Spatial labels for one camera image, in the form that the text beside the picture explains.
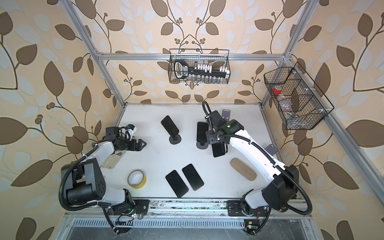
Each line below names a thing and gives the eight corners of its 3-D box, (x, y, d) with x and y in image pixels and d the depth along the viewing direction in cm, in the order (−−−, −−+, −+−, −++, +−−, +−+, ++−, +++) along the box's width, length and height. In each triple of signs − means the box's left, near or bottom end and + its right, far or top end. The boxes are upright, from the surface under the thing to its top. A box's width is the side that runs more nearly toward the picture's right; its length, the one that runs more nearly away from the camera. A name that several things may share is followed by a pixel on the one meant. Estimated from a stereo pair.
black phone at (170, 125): (164, 136, 103) (160, 121, 90) (171, 129, 107) (167, 114, 94) (173, 141, 100) (169, 127, 87) (179, 135, 104) (176, 120, 91)
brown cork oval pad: (228, 164, 90) (229, 162, 88) (233, 158, 93) (234, 156, 91) (252, 183, 83) (253, 181, 81) (257, 175, 86) (258, 174, 84)
